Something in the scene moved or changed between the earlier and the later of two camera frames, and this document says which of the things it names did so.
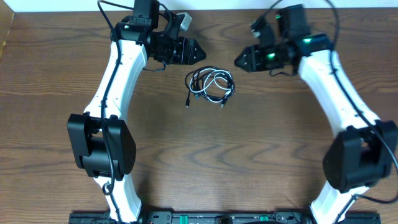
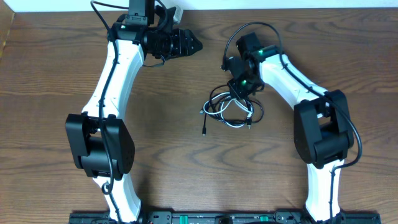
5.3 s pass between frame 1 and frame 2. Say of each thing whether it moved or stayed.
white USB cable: moved
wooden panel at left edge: stayed
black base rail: stayed
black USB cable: moved
